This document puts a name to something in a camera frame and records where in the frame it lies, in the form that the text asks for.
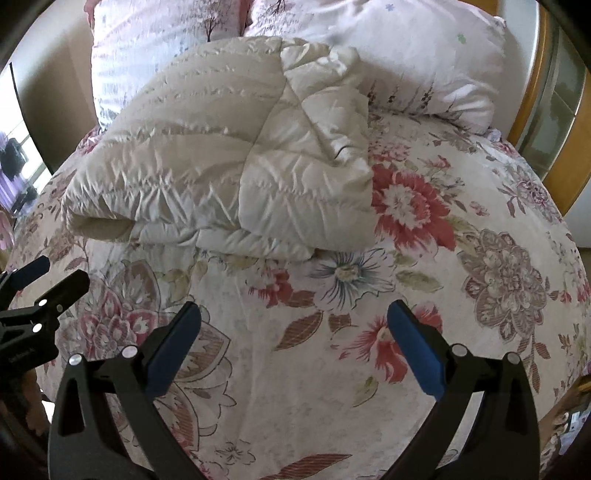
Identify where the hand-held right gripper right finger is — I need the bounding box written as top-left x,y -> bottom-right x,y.
382,299 -> 542,480

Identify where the wooden headboard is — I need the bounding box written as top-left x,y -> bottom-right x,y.
501,7 -> 591,217

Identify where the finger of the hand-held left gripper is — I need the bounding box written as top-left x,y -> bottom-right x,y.
25,269 -> 92,325
0,255 -> 51,297

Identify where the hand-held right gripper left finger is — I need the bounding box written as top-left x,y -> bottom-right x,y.
48,301 -> 202,480

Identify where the dark bag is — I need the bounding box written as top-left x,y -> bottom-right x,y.
0,131 -> 28,175

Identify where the beige quilted duvet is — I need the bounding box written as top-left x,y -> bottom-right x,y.
61,37 -> 376,263

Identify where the wooden shelf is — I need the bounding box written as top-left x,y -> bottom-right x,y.
538,376 -> 591,469

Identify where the person's left hand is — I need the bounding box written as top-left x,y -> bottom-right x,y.
21,368 -> 51,435

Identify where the purple cloth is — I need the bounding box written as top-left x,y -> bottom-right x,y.
0,172 -> 38,215

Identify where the floral bedsheet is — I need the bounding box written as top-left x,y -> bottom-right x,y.
4,108 -> 591,480

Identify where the white floral pillow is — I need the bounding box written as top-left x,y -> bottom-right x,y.
84,0 -> 252,132
244,0 -> 508,136

